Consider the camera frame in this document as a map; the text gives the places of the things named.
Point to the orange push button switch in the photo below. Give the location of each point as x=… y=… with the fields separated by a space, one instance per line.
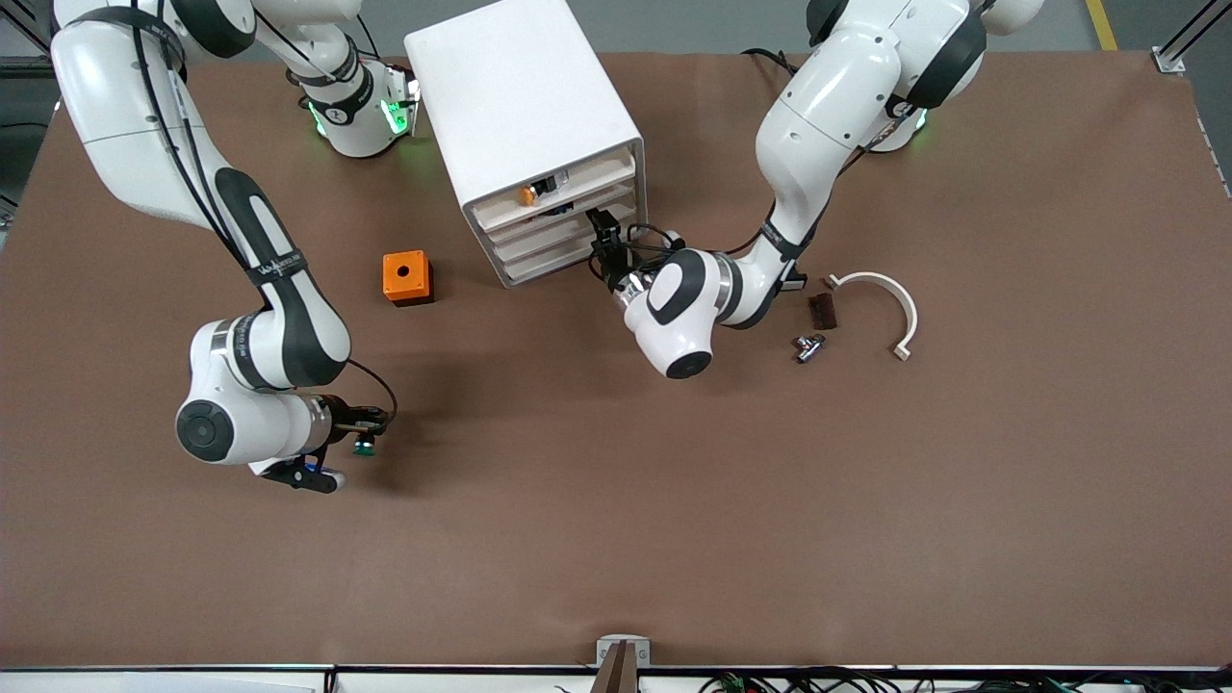
x=527 y=195

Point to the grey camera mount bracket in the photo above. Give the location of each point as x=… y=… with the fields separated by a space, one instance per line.
x=623 y=664

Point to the orange button enclosure box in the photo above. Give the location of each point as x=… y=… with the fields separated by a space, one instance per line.
x=404 y=277

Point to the black switch with white face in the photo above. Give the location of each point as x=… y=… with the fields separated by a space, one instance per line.
x=795 y=283

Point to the brown table cover sheet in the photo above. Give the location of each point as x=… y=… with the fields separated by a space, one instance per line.
x=616 y=529

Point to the white curved plastic bracket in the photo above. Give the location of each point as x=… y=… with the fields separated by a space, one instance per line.
x=905 y=308

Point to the green push button switch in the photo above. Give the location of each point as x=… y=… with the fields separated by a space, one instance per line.
x=365 y=448

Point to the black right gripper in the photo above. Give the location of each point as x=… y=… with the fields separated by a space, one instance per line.
x=343 y=417

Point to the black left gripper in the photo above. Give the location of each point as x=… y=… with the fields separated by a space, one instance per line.
x=613 y=265

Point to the small metal fitting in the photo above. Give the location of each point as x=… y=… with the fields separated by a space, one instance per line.
x=808 y=347

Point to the white plastic drawer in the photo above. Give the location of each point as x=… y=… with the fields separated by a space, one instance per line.
x=577 y=188
x=568 y=214

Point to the white table edge rail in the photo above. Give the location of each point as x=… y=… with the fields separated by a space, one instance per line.
x=192 y=681

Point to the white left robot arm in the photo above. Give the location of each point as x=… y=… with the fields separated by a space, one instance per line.
x=828 y=96

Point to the small brown ribbed block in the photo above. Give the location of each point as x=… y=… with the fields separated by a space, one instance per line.
x=826 y=312

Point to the white drawer cabinet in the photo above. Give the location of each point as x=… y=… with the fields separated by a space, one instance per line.
x=520 y=96

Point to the aluminium profile frame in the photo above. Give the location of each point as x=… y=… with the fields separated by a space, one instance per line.
x=1169 y=60
x=37 y=29

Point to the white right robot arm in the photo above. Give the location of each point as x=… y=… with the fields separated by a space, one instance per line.
x=144 y=125

